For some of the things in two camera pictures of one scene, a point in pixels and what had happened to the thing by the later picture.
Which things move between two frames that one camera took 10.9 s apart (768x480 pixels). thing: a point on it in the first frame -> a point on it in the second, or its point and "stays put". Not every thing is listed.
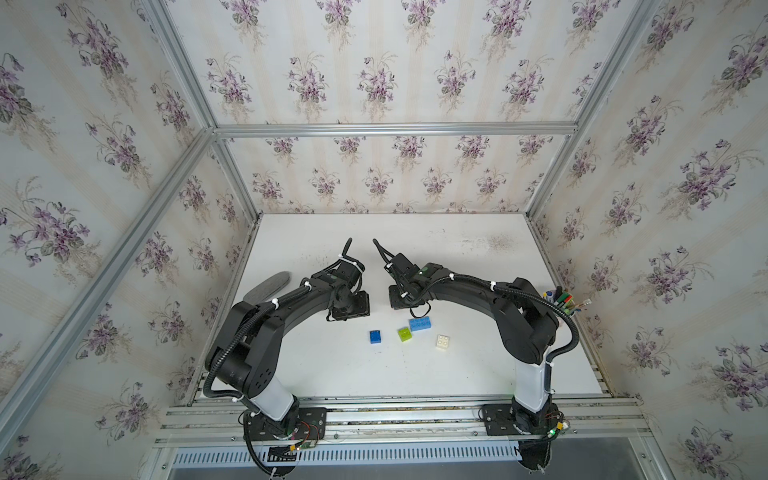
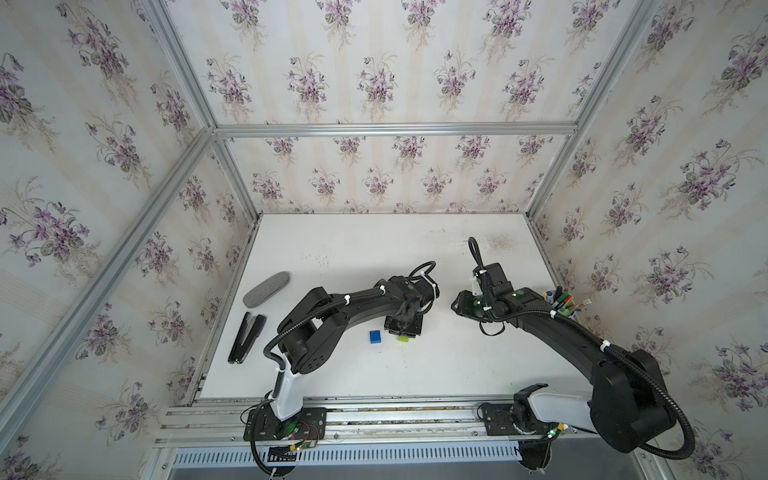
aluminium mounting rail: (401, 421) stays put
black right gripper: (394, 302) -> (462, 307)
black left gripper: (362, 310) -> (392, 326)
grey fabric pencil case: (264, 292) stays put
